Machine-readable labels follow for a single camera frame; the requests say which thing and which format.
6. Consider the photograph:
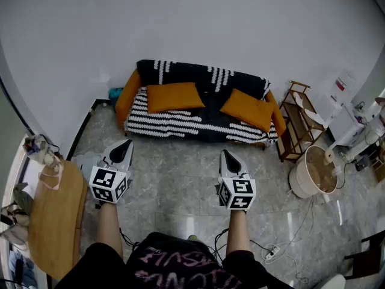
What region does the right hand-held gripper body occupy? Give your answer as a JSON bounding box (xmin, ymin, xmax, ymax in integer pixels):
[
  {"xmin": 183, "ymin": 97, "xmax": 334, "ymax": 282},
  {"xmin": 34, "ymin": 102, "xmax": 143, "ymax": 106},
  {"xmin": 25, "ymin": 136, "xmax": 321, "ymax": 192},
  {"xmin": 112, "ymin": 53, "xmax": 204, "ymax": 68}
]
[{"xmin": 215, "ymin": 173, "xmax": 256, "ymax": 211}]

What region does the oval wooden side table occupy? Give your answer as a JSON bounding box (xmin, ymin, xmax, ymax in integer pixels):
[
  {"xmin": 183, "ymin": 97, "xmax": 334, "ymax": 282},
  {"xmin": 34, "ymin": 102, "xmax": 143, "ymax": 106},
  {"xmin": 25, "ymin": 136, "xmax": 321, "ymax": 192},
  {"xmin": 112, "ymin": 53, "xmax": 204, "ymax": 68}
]
[{"xmin": 28, "ymin": 158, "xmax": 88, "ymax": 280}]

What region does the beige fabric bag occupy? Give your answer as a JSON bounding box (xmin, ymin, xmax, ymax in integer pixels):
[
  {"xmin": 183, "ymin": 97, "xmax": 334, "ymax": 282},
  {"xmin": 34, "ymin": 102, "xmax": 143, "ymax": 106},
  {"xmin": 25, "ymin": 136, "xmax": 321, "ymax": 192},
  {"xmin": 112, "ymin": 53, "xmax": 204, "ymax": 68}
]
[{"xmin": 23, "ymin": 134, "xmax": 64, "ymax": 191}]

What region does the person's right forearm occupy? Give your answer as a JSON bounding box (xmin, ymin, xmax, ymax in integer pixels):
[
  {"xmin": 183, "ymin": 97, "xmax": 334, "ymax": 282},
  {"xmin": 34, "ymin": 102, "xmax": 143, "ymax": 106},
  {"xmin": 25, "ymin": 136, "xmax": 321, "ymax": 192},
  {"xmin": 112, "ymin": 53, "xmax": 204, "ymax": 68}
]
[{"xmin": 224, "ymin": 209, "xmax": 253, "ymax": 257}]

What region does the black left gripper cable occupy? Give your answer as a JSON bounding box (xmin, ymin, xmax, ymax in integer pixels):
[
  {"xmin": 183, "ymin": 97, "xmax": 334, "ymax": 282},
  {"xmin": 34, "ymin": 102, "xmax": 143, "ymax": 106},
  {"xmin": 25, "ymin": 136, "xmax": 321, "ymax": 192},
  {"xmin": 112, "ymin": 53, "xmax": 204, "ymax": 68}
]
[{"xmin": 119, "ymin": 228, "xmax": 141, "ymax": 252}]

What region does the white power strip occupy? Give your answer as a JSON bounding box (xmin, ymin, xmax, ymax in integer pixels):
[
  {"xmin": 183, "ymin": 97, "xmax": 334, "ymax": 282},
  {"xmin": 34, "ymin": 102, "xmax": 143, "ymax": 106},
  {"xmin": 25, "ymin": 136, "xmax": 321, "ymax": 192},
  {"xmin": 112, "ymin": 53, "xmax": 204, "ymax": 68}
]
[{"xmin": 264, "ymin": 245, "xmax": 281, "ymax": 260}]

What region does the wooden shelf rack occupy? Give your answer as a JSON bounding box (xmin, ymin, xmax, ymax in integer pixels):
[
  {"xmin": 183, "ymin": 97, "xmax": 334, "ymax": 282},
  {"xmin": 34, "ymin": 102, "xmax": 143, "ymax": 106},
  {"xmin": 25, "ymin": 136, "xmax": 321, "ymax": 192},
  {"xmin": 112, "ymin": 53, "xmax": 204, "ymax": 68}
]
[{"xmin": 276, "ymin": 81, "xmax": 328, "ymax": 163}]

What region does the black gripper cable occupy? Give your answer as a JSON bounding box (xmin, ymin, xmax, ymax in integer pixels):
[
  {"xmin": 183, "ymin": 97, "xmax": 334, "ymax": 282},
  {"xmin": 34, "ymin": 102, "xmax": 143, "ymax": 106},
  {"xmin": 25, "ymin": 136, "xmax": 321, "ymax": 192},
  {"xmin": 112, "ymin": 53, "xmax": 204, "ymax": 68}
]
[
  {"xmin": 119, "ymin": 228, "xmax": 141, "ymax": 252},
  {"xmin": 212, "ymin": 228, "xmax": 230, "ymax": 262}
]

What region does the dark wooden chair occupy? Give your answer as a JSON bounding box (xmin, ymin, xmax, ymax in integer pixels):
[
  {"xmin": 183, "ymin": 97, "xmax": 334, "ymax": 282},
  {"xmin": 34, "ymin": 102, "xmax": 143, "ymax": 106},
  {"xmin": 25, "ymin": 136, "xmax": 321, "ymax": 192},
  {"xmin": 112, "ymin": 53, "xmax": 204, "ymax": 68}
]
[{"xmin": 344, "ymin": 230, "xmax": 385, "ymax": 280}]

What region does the orange sofa with patterned throw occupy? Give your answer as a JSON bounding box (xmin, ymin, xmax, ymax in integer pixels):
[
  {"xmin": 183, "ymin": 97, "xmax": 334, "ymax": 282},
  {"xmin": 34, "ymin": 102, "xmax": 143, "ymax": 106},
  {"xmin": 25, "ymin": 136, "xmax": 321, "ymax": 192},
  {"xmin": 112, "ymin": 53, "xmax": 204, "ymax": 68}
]
[{"xmin": 123, "ymin": 59, "xmax": 279, "ymax": 145}]

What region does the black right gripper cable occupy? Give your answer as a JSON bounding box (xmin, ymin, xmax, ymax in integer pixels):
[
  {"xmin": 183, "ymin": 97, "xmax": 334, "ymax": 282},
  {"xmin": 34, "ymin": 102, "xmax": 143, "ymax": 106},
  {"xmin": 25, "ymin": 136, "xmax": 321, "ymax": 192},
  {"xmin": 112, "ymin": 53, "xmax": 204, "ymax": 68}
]
[{"xmin": 212, "ymin": 228, "xmax": 230, "ymax": 262}]

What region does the white power strip cable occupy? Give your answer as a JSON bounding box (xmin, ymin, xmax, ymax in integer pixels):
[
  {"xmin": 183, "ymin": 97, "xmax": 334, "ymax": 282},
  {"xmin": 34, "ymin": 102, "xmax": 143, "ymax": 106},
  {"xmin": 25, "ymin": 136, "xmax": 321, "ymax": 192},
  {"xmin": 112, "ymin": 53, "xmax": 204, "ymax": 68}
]
[{"xmin": 260, "ymin": 197, "xmax": 315, "ymax": 284}]

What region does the person's left forearm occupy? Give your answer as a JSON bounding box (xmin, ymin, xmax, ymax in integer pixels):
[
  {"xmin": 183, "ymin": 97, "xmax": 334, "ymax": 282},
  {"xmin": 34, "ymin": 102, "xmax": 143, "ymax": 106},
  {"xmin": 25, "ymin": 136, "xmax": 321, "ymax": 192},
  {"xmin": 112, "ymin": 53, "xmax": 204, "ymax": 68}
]
[{"xmin": 95, "ymin": 202, "xmax": 124, "ymax": 260}]

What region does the orange cushion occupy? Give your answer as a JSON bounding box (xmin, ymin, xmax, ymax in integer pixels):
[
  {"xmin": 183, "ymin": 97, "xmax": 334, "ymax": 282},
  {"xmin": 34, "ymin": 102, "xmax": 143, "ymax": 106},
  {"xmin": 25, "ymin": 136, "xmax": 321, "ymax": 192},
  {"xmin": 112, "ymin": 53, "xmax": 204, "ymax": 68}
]
[
  {"xmin": 146, "ymin": 82, "xmax": 206, "ymax": 114},
  {"xmin": 220, "ymin": 88, "xmax": 276, "ymax": 133}
]

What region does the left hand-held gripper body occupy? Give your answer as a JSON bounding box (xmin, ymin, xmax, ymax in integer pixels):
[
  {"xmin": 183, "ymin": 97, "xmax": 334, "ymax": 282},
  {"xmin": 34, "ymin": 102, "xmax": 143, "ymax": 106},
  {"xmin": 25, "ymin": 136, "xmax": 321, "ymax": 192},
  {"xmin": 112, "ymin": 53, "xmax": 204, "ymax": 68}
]
[{"xmin": 89, "ymin": 157, "xmax": 132, "ymax": 206}]

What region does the teal bag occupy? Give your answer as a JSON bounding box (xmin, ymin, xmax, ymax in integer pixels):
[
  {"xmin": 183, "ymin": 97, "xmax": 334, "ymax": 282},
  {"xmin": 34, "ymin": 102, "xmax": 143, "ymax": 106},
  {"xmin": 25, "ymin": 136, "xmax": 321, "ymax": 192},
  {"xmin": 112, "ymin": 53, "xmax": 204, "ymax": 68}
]
[{"xmin": 108, "ymin": 87, "xmax": 125, "ymax": 110}]

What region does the light blue cloth pile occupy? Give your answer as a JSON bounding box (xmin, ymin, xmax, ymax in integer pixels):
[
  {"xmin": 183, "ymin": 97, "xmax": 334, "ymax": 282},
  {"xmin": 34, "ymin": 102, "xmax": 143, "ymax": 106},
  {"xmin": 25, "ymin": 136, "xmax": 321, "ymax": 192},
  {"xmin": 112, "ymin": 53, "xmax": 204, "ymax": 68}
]
[{"xmin": 72, "ymin": 154, "xmax": 105, "ymax": 178}]

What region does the white water dispenser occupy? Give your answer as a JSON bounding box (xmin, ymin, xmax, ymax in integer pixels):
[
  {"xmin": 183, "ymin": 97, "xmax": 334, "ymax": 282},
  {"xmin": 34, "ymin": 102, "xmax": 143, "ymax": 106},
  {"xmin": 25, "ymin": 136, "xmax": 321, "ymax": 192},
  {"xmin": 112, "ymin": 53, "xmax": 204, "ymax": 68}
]
[{"xmin": 323, "ymin": 67, "xmax": 366, "ymax": 147}]

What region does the person's black printed shirt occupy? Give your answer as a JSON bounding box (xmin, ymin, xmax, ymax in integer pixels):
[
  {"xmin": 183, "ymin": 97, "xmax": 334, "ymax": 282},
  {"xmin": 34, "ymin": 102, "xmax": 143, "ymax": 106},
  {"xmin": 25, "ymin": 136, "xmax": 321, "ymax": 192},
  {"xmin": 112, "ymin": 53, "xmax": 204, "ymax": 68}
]
[{"xmin": 55, "ymin": 232, "xmax": 295, "ymax": 289}]

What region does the round beige basket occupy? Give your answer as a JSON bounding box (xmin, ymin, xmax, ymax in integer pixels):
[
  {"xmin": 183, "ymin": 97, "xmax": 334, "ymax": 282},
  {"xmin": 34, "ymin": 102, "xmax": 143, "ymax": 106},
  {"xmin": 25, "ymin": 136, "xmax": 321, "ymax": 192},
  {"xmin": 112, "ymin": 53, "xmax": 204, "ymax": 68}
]
[{"xmin": 288, "ymin": 145, "xmax": 339, "ymax": 199}]

